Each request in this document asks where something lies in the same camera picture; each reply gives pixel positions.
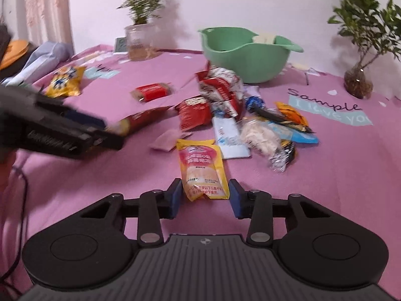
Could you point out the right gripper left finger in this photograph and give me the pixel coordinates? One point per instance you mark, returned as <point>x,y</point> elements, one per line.
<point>150,208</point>

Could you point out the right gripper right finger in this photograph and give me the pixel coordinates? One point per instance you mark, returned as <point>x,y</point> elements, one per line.
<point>261,208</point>

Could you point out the yellow pink bread packet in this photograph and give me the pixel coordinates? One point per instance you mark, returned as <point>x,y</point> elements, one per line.
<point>202,170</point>

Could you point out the black gold snack packet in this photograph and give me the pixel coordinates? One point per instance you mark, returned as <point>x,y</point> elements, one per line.
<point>289,149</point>

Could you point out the red gold long snack bag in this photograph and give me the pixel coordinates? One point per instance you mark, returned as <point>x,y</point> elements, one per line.
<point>135,122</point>

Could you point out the orange candy packet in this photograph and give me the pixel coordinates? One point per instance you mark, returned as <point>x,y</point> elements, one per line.
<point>293,115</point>

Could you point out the person's left hand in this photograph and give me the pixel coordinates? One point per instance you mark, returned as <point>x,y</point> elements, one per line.
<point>5,170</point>

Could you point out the yellow chip bag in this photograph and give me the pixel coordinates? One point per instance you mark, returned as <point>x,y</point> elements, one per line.
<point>66,82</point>

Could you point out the pink small packet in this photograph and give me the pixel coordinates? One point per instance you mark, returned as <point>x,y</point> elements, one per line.
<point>167,141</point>

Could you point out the clear bag white snack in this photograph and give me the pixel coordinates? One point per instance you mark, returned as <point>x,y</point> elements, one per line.
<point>261,139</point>

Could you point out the white blue sachet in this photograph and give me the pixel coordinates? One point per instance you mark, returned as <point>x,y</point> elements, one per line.
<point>228,139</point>

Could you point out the small red snack packet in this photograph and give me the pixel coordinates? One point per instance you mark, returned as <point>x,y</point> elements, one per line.
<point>193,112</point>

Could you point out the blue foil wrapped candy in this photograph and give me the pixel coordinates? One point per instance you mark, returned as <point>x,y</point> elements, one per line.
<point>253,102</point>

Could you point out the red biscuit packet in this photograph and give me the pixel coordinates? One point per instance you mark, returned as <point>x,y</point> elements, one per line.
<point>151,92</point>

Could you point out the white digital clock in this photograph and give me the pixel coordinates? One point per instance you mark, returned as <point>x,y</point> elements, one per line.
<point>120,46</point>

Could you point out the red white sweet bag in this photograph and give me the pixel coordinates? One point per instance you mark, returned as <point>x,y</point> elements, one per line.
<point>223,88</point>

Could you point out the green plastic bowl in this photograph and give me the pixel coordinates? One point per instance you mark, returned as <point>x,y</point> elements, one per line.
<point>234,48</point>

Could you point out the feathery plant in clear cup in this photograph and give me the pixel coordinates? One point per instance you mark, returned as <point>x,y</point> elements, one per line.
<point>140,34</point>

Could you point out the white packet in bowl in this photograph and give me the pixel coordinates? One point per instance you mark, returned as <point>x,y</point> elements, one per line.
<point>264,38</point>

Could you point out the leafy plant in glass vase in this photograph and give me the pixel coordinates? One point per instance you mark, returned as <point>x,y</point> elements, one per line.
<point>374,29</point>

